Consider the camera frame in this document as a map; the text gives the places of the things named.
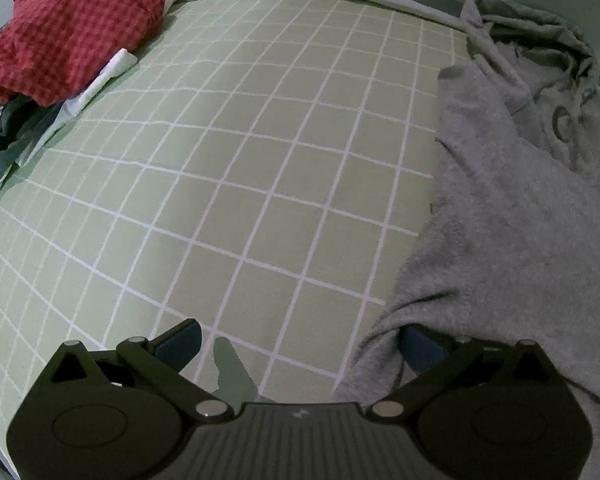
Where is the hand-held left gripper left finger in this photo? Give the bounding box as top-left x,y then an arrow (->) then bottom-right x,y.
30,318 -> 229,422

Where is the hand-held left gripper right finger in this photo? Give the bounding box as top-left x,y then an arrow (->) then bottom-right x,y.
369,324 -> 572,422

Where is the grey zip hoodie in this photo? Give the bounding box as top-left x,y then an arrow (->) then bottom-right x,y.
332,0 -> 600,411

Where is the green checked bed sheet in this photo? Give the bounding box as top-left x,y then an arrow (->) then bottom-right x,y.
0,0 -> 468,461

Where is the white cloth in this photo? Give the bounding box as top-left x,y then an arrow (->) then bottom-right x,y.
0,0 -> 197,209

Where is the red checked shirt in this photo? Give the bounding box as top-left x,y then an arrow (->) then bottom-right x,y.
0,0 -> 166,107

